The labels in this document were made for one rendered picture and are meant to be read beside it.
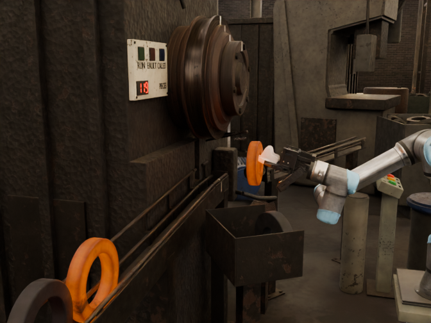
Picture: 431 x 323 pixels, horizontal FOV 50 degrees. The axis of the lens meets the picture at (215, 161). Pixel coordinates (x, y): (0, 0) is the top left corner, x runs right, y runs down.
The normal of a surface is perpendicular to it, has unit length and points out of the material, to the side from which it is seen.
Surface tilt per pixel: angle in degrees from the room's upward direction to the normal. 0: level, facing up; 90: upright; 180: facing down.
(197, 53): 66
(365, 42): 90
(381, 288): 90
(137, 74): 90
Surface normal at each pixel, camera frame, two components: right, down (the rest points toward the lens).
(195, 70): -0.29, 0.06
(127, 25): 0.96, 0.06
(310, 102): -0.51, 0.18
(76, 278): -0.22, -0.28
